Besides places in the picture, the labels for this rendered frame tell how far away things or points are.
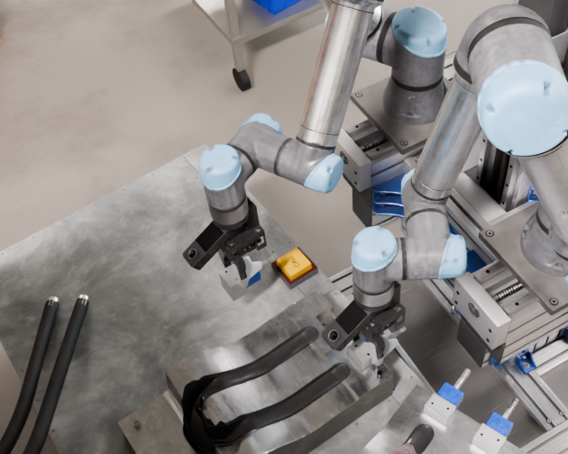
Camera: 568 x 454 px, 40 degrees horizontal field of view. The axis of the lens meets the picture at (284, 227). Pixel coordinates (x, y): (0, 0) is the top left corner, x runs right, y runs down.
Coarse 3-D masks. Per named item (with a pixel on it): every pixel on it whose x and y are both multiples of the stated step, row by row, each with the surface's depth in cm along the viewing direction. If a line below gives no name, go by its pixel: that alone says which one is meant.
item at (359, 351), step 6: (402, 330) 162; (390, 336) 161; (354, 342) 158; (360, 342) 158; (366, 342) 158; (348, 348) 158; (354, 348) 157; (360, 348) 157; (366, 348) 157; (348, 354) 160; (354, 354) 157; (360, 354) 156; (366, 354) 156; (354, 360) 159; (360, 360) 156; (366, 360) 155; (360, 366) 157; (366, 366) 157
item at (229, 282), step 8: (272, 256) 171; (264, 264) 170; (224, 272) 167; (232, 272) 167; (224, 280) 165; (232, 280) 165; (256, 280) 169; (224, 288) 169; (232, 288) 165; (240, 288) 167; (232, 296) 167; (240, 296) 169
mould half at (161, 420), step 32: (288, 320) 166; (224, 352) 161; (256, 352) 162; (320, 352) 161; (256, 384) 157; (288, 384) 157; (352, 384) 156; (384, 384) 157; (128, 416) 158; (160, 416) 158; (224, 416) 149; (320, 416) 152; (352, 416) 158; (160, 448) 154; (224, 448) 145; (256, 448) 144; (288, 448) 149
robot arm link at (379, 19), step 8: (320, 0) 155; (328, 0) 153; (328, 8) 157; (376, 8) 166; (384, 8) 171; (376, 16) 166; (384, 16) 168; (376, 24) 166; (376, 32) 168; (368, 40) 168; (376, 40) 168; (368, 48) 171; (376, 48) 169; (368, 56) 173
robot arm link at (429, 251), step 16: (416, 224) 136; (432, 224) 135; (448, 224) 138; (400, 240) 134; (416, 240) 133; (432, 240) 133; (448, 240) 132; (416, 256) 132; (432, 256) 131; (448, 256) 131; (464, 256) 131; (416, 272) 132; (432, 272) 132; (448, 272) 132; (464, 272) 133
